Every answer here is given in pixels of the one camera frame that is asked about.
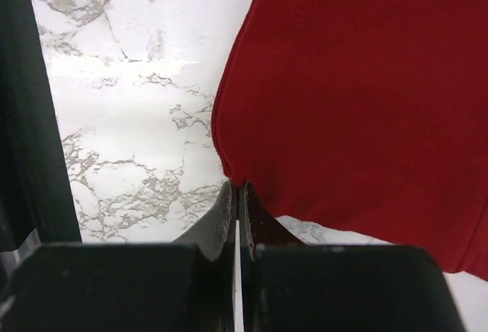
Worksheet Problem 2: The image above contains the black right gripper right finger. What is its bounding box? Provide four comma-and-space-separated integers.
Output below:
238, 184, 464, 331

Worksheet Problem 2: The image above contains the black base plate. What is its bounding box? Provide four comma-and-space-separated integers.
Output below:
1, 0, 81, 252

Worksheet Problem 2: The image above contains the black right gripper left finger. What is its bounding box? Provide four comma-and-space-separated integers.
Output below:
1, 183, 236, 331

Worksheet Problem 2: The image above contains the dark red t shirt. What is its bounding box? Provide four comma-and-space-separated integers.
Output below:
211, 0, 487, 279

